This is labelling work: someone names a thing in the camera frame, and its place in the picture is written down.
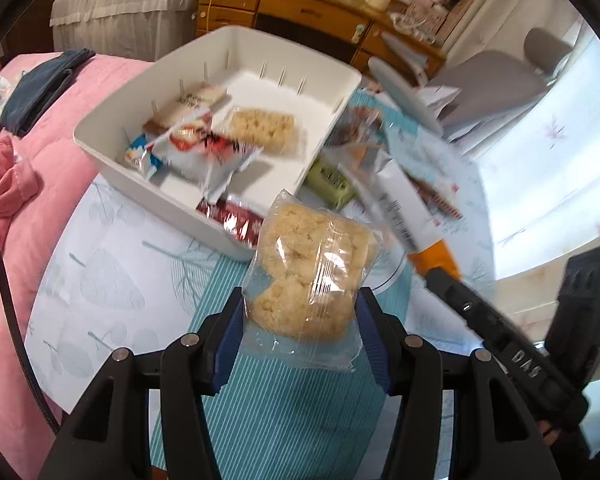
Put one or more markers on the white drawer lock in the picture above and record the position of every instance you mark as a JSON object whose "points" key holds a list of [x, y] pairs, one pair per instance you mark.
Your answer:
{"points": [[358, 33]]}

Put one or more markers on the beige cracker packet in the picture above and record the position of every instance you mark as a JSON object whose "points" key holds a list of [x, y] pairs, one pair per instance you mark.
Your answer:
{"points": [[195, 100]]}

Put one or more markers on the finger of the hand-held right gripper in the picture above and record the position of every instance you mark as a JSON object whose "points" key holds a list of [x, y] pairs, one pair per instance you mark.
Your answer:
{"points": [[460, 300]]}

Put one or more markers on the pink crumpled cloth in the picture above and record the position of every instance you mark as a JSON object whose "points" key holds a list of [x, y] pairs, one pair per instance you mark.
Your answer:
{"points": [[5, 180]]}

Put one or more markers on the puffed rice bar packet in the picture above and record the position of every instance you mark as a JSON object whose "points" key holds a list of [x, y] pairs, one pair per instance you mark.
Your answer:
{"points": [[262, 127]]}

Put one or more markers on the clear nut packet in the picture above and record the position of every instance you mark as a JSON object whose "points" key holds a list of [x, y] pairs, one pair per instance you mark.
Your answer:
{"points": [[355, 122]]}

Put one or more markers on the clear rice cake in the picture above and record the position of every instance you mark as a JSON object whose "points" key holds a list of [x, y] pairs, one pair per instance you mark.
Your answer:
{"points": [[305, 270]]}

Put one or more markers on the white plastic bag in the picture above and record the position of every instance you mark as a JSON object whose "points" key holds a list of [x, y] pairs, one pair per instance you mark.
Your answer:
{"points": [[445, 107]]}

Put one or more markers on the blue candy packet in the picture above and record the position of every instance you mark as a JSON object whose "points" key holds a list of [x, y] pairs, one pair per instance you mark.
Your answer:
{"points": [[140, 155]]}

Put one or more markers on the pink blanket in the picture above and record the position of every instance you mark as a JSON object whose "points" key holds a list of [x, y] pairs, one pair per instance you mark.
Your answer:
{"points": [[40, 260]]}

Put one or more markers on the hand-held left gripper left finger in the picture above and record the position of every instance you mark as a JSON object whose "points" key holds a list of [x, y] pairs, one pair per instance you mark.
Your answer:
{"points": [[227, 342]]}

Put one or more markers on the green snack packet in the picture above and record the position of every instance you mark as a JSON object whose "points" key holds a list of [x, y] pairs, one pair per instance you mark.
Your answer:
{"points": [[330, 180]]}

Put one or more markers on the wooden desk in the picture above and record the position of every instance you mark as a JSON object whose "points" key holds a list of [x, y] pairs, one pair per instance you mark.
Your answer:
{"points": [[305, 5]]}

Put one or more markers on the grey office chair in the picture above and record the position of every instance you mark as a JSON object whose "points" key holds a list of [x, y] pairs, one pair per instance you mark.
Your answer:
{"points": [[495, 75]]}

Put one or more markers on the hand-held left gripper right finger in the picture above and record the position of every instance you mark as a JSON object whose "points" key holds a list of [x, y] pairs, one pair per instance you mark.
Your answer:
{"points": [[375, 347]]}

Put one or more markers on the floral curtain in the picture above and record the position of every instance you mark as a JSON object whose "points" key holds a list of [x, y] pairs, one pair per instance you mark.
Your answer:
{"points": [[540, 185]]}

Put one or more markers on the brown wooden door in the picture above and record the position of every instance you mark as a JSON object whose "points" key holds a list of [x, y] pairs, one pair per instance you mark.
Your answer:
{"points": [[30, 25]]}

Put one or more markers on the white lace covered cabinet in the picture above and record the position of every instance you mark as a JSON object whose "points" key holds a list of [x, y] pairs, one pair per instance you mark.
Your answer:
{"points": [[125, 5]]}

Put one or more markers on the orange white snack packet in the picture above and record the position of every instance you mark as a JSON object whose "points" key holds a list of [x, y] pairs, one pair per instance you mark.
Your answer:
{"points": [[400, 215]]}

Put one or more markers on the maroon white snack packet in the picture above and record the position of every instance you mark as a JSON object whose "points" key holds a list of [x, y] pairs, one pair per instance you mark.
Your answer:
{"points": [[235, 217]]}

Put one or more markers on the blue jeans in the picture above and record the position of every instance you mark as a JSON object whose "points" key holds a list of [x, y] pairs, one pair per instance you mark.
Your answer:
{"points": [[40, 90]]}

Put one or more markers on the tree print tablecloth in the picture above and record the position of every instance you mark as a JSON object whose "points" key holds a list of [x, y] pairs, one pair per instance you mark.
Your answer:
{"points": [[130, 270]]}

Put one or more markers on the white plastic tray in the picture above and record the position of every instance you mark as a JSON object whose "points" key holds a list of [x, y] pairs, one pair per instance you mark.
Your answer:
{"points": [[275, 177]]}

